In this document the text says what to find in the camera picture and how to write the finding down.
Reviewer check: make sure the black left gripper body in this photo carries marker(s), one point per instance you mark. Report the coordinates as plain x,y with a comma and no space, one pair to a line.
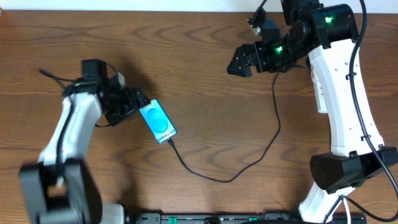
123,105

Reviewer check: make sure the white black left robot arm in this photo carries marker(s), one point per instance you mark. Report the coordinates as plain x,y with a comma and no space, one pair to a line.
59,187

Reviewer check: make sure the white power strip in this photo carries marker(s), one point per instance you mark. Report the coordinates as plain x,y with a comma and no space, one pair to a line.
321,105

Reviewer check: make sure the blue Galaxy smartphone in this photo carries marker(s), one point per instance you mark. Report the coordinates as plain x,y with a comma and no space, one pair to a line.
158,121

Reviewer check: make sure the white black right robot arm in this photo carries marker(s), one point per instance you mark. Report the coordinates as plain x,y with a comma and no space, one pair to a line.
329,38

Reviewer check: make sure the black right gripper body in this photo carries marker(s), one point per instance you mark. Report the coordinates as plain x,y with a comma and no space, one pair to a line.
270,58

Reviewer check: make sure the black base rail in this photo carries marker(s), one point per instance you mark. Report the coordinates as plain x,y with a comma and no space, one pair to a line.
156,218

